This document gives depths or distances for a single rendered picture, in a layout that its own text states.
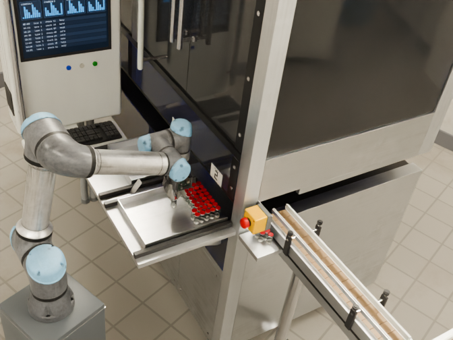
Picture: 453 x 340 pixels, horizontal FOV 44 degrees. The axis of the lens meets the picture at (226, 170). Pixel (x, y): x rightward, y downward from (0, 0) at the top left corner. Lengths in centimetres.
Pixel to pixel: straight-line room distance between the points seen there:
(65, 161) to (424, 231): 267
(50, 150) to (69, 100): 110
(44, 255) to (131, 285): 127
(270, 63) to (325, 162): 59
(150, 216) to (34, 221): 49
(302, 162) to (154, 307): 128
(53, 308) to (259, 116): 91
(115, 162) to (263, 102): 49
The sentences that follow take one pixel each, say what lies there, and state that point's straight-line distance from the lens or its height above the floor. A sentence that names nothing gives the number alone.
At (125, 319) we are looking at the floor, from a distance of 295.
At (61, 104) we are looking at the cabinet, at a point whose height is 93.
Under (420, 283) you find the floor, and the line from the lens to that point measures 346.
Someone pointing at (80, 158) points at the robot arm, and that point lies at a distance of 162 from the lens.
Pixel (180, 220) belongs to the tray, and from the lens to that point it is 216.
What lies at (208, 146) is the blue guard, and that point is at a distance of 216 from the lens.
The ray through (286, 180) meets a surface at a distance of 209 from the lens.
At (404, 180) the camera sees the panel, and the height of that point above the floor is 85.
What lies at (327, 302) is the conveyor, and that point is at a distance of 199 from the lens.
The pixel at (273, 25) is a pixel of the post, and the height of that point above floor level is 172.
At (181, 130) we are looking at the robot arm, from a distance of 192.
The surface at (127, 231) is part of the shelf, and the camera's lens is 211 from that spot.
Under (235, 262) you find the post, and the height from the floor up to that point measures 71.
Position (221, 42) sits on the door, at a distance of 195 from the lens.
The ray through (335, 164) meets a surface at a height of 109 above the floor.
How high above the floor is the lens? 238
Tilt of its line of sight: 38 degrees down
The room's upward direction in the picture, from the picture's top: 8 degrees clockwise
